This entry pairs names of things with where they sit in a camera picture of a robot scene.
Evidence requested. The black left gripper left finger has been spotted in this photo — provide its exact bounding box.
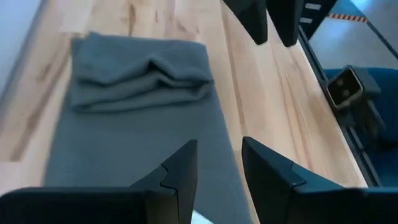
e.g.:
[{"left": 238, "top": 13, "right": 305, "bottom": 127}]
[{"left": 0, "top": 139, "right": 199, "bottom": 224}]

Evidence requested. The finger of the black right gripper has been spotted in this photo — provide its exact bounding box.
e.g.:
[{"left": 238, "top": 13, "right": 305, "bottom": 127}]
[
  {"left": 266, "top": 0, "right": 304, "bottom": 48},
  {"left": 222, "top": 0, "right": 269, "bottom": 45}
]

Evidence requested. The black aluminium table frame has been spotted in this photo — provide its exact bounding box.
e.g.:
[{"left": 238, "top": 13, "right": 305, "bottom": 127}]
[{"left": 297, "top": 0, "right": 385, "bottom": 187}]

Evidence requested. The black table-level camera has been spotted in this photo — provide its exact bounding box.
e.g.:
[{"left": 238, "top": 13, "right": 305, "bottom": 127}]
[{"left": 326, "top": 65, "right": 382, "bottom": 110}]

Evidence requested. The orange black striped tape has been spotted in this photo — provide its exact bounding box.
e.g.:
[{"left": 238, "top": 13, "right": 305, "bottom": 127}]
[{"left": 326, "top": 12, "right": 369, "bottom": 24}]

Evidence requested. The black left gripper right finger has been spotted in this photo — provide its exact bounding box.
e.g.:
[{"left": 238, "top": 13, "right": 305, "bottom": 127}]
[{"left": 241, "top": 136, "right": 398, "bottom": 224}]

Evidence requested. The black slotted rack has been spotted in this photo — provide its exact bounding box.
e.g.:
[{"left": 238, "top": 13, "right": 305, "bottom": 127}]
[{"left": 300, "top": 0, "right": 338, "bottom": 40}]

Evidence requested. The dark grey towel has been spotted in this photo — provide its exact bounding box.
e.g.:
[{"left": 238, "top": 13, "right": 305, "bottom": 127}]
[{"left": 43, "top": 30, "right": 252, "bottom": 224}]

